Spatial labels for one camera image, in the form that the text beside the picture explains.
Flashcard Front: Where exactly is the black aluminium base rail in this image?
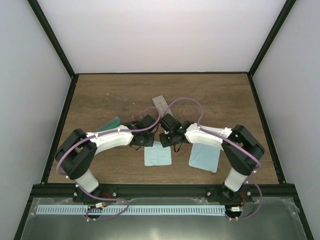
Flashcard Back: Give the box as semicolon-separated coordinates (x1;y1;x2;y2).
29;183;298;204

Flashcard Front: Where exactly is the light blue cloth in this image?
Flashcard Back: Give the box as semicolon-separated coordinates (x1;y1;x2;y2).
144;141;172;167
188;143;221;173

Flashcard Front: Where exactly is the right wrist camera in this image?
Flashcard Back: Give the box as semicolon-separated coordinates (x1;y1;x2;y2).
159;113;182;133

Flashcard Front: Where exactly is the blue-grey glasses case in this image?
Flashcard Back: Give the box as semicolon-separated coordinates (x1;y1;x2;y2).
96;116;121;132

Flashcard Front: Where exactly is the light blue slotted cable duct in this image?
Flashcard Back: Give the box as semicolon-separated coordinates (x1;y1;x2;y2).
35;205;226;216

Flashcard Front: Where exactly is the light grey glasses case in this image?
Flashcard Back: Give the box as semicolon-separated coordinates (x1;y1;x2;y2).
152;95;173;117

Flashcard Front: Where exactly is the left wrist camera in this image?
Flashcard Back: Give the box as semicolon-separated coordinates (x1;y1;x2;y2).
135;114;156;131

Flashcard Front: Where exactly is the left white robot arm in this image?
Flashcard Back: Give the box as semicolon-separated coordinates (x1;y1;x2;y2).
54;120;157;202

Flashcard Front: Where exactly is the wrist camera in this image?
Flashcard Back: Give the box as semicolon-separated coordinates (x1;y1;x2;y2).
135;114;156;131
159;113;182;133

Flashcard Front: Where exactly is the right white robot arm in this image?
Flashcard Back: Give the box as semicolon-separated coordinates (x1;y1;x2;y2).
159;119;265;202

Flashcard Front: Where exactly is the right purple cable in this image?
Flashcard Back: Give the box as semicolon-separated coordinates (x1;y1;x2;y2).
164;97;263;221

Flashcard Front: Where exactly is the black enclosure frame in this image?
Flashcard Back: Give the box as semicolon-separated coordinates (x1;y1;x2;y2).
13;0;315;240

